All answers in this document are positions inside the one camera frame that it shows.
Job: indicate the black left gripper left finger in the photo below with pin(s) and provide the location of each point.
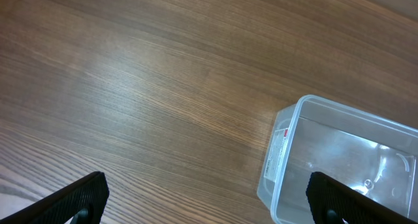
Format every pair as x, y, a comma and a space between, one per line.
83, 201

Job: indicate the clear plastic container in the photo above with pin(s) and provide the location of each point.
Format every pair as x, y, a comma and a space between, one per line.
374, 156

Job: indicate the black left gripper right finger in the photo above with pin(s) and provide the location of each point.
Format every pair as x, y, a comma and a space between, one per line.
332, 202

